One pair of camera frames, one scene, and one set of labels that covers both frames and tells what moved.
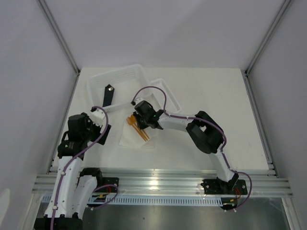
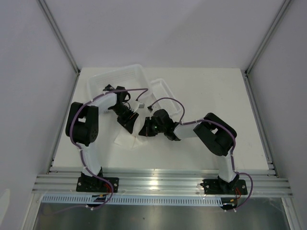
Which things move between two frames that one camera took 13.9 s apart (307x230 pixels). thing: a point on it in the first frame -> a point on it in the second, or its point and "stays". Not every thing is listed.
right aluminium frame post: [285, 6] stays
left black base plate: [102, 181] stays
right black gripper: [141, 126] -> [146, 131]
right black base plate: [216, 187] stays
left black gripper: [89, 121] -> [127, 123]
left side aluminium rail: [63, 121] stays
